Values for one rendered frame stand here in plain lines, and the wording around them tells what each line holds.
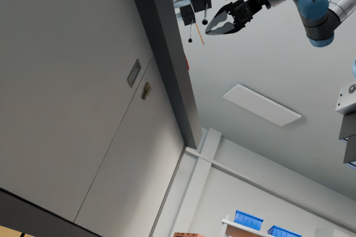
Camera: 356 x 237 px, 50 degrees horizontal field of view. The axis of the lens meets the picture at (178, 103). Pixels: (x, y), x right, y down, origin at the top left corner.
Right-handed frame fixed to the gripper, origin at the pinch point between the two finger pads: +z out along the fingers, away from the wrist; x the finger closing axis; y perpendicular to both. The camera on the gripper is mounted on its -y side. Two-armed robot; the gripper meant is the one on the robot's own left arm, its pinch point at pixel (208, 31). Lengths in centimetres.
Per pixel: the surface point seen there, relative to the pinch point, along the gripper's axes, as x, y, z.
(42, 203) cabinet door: -5, -73, 26
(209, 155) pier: -271, 615, 213
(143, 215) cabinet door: -34, -29, 39
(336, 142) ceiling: -321, 535, -27
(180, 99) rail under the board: -10.4, -23.4, 12.7
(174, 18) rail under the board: 8.9, -39.5, -0.3
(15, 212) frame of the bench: -3, -79, 25
